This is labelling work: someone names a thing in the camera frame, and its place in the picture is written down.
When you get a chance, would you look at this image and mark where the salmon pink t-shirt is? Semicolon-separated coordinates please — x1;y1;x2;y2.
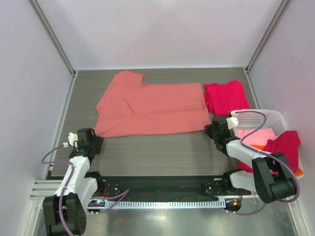
94;70;211;138

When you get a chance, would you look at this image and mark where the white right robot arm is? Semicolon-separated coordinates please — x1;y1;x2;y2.
205;116;300;204

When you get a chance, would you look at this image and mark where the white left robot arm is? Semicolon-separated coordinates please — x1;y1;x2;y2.
43;128;105;236

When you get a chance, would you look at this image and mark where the white plastic laundry basket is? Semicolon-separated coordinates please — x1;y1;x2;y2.
230;109;305;181

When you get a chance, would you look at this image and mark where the folded magenta t-shirt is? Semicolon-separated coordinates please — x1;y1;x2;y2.
203;80;250;116

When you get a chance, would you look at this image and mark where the light pink shirt in basket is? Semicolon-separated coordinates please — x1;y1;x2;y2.
244;128;277;150

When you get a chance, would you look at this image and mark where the crimson shirt over basket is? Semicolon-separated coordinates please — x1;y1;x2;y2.
237;130;301;175

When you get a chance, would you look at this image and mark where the orange shirt in basket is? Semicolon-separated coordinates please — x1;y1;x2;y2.
250;145;304;179

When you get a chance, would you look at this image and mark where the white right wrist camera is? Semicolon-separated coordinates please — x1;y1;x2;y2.
226;111;239;130

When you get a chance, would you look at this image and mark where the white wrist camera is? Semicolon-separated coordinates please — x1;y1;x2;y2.
226;111;239;130
63;132;78;148

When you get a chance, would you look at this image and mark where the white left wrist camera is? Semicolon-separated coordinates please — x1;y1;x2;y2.
63;132;78;148

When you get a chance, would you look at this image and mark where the right aluminium frame post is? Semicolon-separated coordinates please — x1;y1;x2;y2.
245;0;292;74

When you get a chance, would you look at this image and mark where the aluminium frame post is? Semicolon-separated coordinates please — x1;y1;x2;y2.
245;0;292;74
29;0;76;77

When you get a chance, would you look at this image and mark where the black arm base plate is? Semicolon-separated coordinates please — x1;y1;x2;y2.
90;175;253;210

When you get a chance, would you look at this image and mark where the white slotted cable duct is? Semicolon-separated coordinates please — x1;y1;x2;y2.
86;200;226;209

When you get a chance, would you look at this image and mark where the left aluminium frame post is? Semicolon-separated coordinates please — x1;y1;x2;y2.
29;0;76;77

